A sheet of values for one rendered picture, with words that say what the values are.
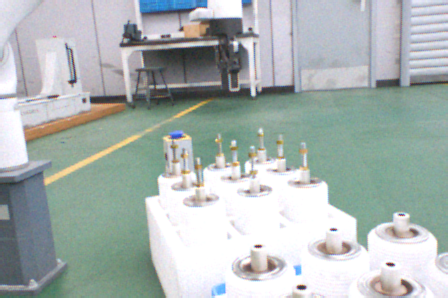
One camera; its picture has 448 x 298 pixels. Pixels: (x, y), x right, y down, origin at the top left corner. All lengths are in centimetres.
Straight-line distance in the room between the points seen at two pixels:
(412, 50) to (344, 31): 83
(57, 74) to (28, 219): 343
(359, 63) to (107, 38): 337
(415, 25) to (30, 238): 530
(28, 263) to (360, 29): 517
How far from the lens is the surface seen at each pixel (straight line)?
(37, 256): 122
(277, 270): 61
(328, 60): 587
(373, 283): 59
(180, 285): 87
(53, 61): 456
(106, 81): 652
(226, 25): 97
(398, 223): 72
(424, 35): 595
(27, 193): 117
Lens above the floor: 54
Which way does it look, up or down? 12 degrees down
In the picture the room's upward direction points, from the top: 4 degrees counter-clockwise
